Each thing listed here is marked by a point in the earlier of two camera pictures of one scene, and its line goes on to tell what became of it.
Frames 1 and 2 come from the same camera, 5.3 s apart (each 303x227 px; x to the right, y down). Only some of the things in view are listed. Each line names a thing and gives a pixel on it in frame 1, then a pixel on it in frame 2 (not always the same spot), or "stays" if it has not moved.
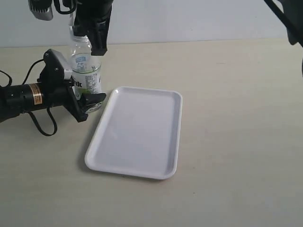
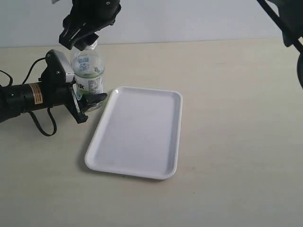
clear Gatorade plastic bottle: (86, 69) stays
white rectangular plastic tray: (139, 135) stays
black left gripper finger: (87, 99) stays
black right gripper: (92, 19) → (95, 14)
